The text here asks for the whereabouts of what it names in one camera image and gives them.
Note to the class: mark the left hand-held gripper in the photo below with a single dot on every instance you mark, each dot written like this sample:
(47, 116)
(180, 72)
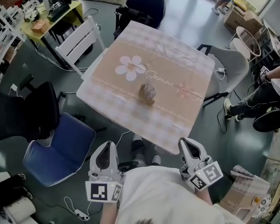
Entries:
(102, 185)

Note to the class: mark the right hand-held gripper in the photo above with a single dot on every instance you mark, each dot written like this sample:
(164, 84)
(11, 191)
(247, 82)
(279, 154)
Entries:
(205, 174)

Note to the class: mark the small brown item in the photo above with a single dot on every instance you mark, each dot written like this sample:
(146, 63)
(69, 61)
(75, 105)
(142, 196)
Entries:
(144, 97)

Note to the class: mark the person's right forearm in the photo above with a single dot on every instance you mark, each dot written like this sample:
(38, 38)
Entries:
(204, 196)

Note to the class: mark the person's left forearm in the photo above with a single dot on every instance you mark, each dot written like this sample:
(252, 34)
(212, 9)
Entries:
(109, 212)

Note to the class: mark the person's black trousers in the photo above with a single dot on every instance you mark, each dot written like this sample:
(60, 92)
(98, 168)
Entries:
(138, 153)

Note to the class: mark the person's right shoe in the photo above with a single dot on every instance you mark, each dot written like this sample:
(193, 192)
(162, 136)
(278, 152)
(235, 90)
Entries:
(156, 160)

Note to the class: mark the person's shoe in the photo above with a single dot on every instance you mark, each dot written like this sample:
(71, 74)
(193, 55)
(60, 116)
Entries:
(156, 160)
(137, 138)

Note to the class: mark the person's left shoe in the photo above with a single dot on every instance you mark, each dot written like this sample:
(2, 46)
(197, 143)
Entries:
(137, 138)

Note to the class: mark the blue padded chair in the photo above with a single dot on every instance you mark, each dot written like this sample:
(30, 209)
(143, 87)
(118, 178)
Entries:
(60, 148)

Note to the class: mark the person's white shirt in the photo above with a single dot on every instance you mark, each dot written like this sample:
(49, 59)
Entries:
(165, 199)

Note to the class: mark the table with pink checked cloth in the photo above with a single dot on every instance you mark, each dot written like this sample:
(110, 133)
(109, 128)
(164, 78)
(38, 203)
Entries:
(121, 108)

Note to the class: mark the white power strip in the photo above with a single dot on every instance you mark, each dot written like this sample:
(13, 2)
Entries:
(81, 214)
(221, 70)

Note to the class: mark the pink cloth covered box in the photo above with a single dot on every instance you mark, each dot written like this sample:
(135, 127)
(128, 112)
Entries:
(242, 192)

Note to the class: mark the orange ball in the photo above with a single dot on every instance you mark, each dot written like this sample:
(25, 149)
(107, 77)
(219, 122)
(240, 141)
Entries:
(257, 199)

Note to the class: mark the black round stool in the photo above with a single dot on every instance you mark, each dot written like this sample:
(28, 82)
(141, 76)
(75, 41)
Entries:
(270, 120)

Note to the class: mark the floral cushion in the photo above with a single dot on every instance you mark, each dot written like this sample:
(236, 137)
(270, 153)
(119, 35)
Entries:
(264, 206)

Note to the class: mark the grey shell chair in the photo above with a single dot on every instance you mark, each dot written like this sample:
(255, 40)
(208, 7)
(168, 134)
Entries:
(233, 64)

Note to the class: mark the white round stool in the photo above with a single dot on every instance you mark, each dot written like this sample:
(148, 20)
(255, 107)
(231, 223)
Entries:
(239, 48)

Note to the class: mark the white power adapter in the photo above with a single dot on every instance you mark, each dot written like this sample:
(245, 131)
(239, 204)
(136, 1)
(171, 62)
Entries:
(14, 87)

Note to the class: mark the white wooden chair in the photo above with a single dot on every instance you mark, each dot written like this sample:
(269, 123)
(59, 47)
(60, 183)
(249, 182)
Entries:
(84, 37)

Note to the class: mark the cardboard box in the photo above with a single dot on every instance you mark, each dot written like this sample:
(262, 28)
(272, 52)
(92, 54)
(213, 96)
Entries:
(238, 20)

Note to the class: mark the yellow-green table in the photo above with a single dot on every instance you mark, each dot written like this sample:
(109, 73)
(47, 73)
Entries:
(31, 35)

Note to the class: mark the wooden basket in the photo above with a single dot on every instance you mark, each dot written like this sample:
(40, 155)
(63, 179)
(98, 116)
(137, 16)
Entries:
(39, 26)

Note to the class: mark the black device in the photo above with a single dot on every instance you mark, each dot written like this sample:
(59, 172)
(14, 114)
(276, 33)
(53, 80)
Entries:
(60, 14)

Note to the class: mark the dark blue office chair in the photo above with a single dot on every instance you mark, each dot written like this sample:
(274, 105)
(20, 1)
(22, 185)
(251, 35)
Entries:
(147, 3)

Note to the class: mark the white flowers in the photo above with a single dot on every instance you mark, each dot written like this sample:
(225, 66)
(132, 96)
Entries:
(32, 14)

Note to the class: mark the white shelf unit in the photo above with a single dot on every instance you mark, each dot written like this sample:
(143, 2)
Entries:
(2, 31)

